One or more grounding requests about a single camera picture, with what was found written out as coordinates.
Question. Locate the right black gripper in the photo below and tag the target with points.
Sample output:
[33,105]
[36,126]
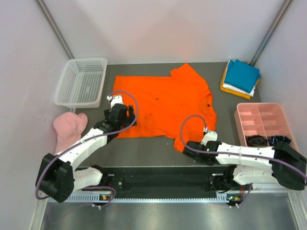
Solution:
[197,160]

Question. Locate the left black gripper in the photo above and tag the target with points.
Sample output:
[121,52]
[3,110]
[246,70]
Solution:
[130,119]

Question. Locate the orange t shirt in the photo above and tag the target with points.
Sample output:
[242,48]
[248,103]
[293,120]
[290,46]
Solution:
[174,106]

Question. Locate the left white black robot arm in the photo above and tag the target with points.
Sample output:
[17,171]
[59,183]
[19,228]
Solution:
[58,176]

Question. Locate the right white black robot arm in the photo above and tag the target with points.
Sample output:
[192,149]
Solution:
[280,164]

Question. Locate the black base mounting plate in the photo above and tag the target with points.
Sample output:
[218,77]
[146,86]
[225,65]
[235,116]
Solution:
[208,178]

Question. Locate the white perforated plastic basket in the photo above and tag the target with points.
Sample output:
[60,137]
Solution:
[81,83]

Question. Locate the pink baseball cap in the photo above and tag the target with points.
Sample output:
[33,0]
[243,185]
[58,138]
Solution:
[69,128]

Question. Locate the pink compartment organizer tray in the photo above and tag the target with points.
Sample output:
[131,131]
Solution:
[264,119]

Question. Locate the folded yellow t shirt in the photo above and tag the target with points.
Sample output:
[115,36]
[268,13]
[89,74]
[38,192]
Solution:
[239,92]

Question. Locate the folded white t shirt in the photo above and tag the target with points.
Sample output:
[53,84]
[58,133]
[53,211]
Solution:
[227,85]

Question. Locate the folded blue t shirt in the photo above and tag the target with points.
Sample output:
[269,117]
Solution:
[242,75]

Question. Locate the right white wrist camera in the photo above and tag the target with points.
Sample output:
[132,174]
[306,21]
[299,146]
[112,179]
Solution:
[208,136]

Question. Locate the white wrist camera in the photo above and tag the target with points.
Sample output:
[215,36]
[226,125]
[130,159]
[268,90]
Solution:
[208,136]
[113,100]

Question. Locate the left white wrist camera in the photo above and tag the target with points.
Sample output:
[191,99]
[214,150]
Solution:
[113,100]

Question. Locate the grey slotted cable duct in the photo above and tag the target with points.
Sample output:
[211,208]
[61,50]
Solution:
[98,198]

